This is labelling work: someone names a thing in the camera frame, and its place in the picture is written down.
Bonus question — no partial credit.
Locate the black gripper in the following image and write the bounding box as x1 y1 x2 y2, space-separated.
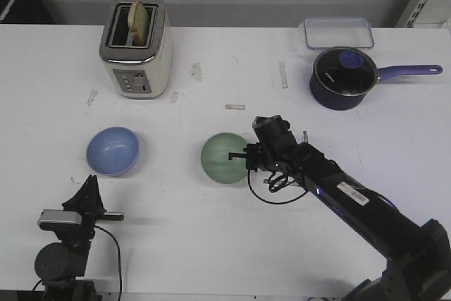
58 175 125 243
228 142 271 171

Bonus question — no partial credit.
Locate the green bowl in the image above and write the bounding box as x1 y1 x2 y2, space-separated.
200 133 247 184

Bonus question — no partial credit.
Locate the blue bowl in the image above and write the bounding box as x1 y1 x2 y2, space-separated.
85 126 140 177

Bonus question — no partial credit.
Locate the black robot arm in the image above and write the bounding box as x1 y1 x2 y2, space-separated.
228 115 450 300
35 175 124 300

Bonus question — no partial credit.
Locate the dark blue saucepan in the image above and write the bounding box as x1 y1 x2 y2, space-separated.
309 47 443 111

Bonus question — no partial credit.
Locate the cream and chrome toaster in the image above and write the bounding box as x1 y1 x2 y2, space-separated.
99 0 173 99

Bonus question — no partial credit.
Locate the glass pot lid blue knob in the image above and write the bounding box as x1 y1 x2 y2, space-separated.
313 47 378 97

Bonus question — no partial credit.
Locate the clear plastic food container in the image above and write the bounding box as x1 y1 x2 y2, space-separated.
299 17 374 50

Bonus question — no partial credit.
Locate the slice of toast bread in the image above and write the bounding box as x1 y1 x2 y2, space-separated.
128 1 150 46

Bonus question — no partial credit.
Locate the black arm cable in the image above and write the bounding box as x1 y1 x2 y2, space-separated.
94 225 123 298
247 168 308 205

